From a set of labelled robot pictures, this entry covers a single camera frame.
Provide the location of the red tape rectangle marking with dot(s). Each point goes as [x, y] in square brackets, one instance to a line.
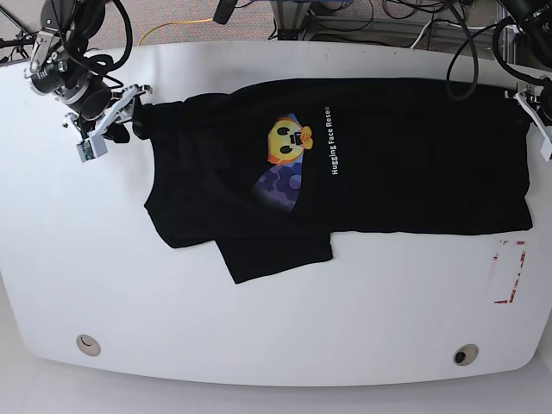
[506, 269]

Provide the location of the black T-shirt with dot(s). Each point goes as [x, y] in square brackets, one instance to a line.
[271, 171]

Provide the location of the black tripod stand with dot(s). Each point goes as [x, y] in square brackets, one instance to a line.
[23, 38]

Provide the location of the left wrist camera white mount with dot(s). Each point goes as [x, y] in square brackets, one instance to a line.
[526, 96]

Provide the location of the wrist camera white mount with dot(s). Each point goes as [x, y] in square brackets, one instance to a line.
[92, 136]
[526, 96]

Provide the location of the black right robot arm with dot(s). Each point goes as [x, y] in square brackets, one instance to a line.
[58, 64]

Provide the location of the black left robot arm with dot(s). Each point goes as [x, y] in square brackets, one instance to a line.
[533, 19]

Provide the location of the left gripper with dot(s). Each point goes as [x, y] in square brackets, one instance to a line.
[544, 101]

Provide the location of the table cable grommet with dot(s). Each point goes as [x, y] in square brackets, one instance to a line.
[465, 355]
[88, 345]

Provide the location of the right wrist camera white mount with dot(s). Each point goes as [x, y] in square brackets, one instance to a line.
[92, 136]

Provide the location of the aluminium frame post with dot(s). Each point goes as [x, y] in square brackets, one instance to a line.
[289, 18]

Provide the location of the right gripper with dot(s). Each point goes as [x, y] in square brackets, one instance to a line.
[89, 97]

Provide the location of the left table cable grommet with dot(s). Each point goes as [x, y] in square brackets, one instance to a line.
[88, 345]

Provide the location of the right table cable grommet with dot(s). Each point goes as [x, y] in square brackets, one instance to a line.
[465, 355]

